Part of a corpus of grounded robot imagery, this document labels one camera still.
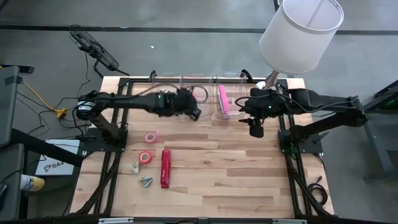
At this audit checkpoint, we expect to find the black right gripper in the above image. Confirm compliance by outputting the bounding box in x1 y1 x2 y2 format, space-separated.
238 88 267 123

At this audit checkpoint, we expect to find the pink stapler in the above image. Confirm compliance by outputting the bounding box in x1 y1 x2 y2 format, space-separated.
218 85 231 118

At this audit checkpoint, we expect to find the pink tape roll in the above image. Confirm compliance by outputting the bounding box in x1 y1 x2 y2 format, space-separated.
144 130 159 144

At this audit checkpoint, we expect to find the red tape roll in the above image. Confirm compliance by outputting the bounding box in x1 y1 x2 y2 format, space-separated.
138 151 153 165

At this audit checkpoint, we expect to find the light blue staple remover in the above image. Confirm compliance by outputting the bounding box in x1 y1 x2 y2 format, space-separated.
139 176 154 189

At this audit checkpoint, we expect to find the red stapler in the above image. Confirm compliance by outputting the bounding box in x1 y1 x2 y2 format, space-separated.
160 149 172 189

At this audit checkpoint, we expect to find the clear plastic bin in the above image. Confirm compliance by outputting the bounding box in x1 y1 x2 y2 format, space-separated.
151 73 183 121
215 72 249 121
182 73 215 121

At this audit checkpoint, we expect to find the white shade table lamp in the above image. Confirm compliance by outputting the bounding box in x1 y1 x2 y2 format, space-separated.
254 0 345 91

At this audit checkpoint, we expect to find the white printed sign board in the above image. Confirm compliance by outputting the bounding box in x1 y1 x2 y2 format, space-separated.
34 139 81 177

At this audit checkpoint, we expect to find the dark metal side table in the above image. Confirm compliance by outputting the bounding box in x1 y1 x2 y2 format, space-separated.
362 79 398 182

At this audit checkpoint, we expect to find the black diagonal beam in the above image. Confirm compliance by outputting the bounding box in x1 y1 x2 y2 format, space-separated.
11 128 85 167

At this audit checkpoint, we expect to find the yellow and white bottle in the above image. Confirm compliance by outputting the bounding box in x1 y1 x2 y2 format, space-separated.
20 174 45 192

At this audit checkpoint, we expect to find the grey cabinet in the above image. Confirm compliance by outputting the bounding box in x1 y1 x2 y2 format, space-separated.
0 142 25 222
0 65 21 149

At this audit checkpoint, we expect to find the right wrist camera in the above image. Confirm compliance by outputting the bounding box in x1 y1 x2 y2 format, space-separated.
248 118 266 139

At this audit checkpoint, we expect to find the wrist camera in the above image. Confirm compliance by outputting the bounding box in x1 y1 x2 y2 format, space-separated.
248 118 266 139
188 107 203 123

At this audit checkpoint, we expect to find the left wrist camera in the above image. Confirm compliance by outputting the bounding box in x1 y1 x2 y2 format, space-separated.
188 107 203 123

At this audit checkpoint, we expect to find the coiled black cable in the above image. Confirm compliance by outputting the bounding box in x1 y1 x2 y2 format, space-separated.
307 175 329 207

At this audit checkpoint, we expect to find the black wire mesh basket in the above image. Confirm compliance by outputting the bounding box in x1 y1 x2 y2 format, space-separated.
68 24 121 72

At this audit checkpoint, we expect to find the silver metal bracket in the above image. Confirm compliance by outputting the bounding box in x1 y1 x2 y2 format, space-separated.
98 217 135 224
272 218 308 224

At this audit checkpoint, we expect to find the yellow extension cable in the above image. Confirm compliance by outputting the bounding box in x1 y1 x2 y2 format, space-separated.
23 81 68 119

